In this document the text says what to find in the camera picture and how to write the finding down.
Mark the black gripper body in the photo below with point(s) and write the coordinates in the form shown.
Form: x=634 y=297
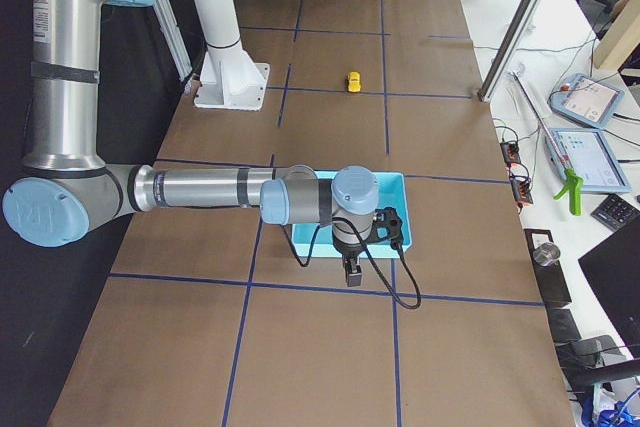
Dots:
x=349 y=249

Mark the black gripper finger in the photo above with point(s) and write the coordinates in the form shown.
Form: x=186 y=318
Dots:
x=353 y=273

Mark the yellow beetle toy car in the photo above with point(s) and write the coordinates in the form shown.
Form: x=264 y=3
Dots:
x=353 y=82

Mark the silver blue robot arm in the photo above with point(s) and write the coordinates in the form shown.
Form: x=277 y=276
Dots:
x=69 y=190

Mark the light blue plastic bin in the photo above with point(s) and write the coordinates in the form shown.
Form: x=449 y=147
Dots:
x=392 y=193

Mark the lower black orange adapter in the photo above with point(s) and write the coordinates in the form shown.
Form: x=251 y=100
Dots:
x=521 y=189

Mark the black orange adapter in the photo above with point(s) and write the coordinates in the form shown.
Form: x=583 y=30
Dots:
x=521 y=189
x=511 y=152

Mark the upper black orange adapter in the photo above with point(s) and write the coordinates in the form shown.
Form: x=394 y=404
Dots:
x=511 y=152

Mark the small metal cup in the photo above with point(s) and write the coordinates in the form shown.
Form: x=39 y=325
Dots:
x=546 y=254

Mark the lower teach pendant tablet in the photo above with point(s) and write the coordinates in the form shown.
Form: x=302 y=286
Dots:
x=587 y=152

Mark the teach pendant tablet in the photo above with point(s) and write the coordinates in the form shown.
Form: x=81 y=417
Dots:
x=586 y=101
x=587 y=152

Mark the black keypad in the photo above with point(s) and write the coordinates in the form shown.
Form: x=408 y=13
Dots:
x=614 y=212

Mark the upper teach pendant tablet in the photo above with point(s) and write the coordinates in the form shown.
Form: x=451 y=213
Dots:
x=586 y=101

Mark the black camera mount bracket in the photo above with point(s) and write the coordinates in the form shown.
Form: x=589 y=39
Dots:
x=386 y=227

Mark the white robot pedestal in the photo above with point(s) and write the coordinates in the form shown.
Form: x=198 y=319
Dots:
x=229 y=78

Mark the green handled grabber tool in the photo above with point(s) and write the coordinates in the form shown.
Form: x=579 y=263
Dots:
x=572 y=182

